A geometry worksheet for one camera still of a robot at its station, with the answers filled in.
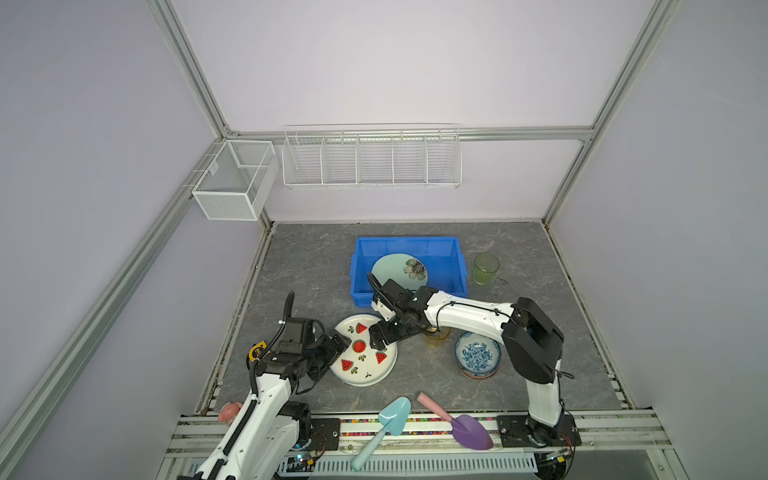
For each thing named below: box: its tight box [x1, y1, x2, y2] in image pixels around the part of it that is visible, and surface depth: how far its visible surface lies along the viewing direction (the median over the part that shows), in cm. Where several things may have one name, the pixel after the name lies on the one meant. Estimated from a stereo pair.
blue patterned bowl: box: [454, 331, 502, 375], surface depth 80 cm
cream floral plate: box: [329, 358, 397, 387], surface depth 84 cm
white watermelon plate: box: [330, 314, 398, 387], surface depth 86 cm
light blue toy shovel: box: [351, 396, 412, 472], surface depth 78 cm
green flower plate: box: [371, 253, 429, 291], surface depth 107 cm
